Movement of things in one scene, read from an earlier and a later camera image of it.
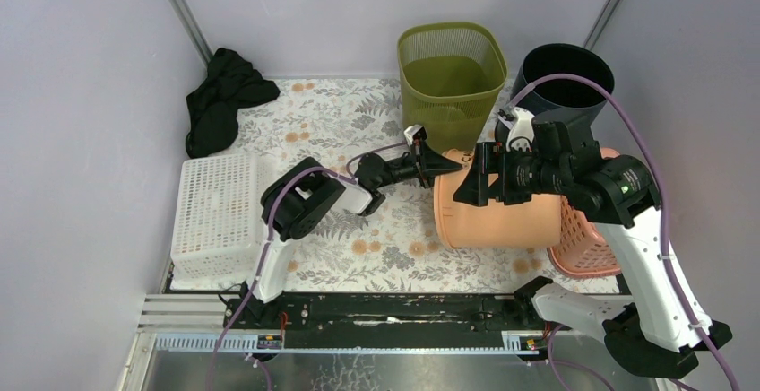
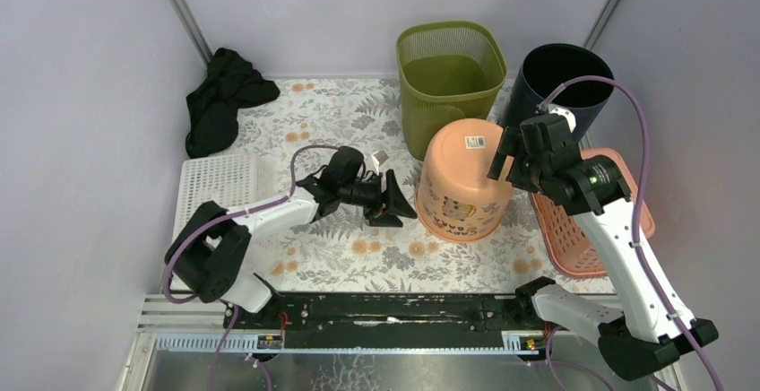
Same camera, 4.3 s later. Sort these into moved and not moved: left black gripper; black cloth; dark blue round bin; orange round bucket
Moved: left black gripper; orange round bucket
Not moved: black cloth; dark blue round bin
